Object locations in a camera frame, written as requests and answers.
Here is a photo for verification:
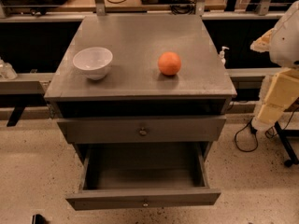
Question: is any black stand leg with wheel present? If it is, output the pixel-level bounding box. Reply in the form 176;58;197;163
275;122;299;167

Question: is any white ceramic bowl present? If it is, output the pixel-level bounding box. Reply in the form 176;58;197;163
73;47;113;80

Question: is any grey drawer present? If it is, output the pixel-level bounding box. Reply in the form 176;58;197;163
66;143;221;211
57;115;226;144

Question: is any black object on floor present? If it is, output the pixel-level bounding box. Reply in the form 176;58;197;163
31;214;46;224

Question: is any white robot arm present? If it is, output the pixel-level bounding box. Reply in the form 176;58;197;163
250;1;299;131

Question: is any grey wooden drawer cabinet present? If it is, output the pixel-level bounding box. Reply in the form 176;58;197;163
43;13;238;163

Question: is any white pump bottle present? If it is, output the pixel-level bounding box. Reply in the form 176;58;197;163
219;46;229;65

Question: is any orange fruit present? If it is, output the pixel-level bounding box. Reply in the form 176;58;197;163
158;51;181;76

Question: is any grey top drawer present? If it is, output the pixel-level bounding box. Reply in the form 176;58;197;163
57;115;226;144

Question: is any black power cable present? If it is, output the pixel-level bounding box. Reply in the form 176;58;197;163
234;119;260;153

